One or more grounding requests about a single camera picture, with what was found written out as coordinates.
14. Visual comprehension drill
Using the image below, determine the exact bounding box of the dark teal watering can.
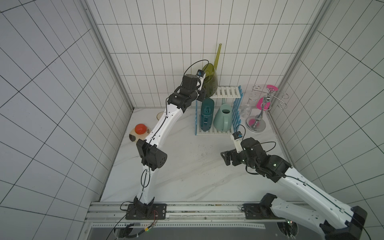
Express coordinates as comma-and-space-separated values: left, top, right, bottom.
200, 98, 215, 132

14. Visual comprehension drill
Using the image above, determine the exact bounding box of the olive green watering can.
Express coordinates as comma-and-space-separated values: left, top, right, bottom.
203, 44, 222, 99

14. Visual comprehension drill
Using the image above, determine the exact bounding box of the mint green watering can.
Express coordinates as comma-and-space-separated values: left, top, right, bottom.
214, 104, 233, 132

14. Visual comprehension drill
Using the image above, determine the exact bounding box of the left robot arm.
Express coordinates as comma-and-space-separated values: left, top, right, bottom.
133, 70, 206, 216

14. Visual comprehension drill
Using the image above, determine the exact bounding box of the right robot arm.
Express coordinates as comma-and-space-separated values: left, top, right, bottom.
221, 132, 368, 240

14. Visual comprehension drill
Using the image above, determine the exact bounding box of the white and blue shelf rack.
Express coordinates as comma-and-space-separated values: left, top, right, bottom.
195, 86, 244, 136

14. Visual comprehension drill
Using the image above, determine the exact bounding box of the yellow translucent plastic cup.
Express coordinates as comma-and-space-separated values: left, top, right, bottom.
157, 112, 164, 120

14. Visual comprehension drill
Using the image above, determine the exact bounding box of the beige toy with red ball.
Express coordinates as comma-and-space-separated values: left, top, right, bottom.
129, 124, 151, 143

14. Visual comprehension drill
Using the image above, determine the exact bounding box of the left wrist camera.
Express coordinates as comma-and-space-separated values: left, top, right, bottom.
196, 70, 206, 84

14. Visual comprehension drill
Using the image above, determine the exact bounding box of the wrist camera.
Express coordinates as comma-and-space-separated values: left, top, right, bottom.
231, 131, 243, 154
196, 70, 206, 84

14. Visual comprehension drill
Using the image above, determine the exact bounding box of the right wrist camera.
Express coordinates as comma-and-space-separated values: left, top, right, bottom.
231, 131, 243, 154

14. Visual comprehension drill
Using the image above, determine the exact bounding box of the aluminium mounting rail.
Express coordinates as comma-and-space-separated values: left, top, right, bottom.
85, 200, 326, 223

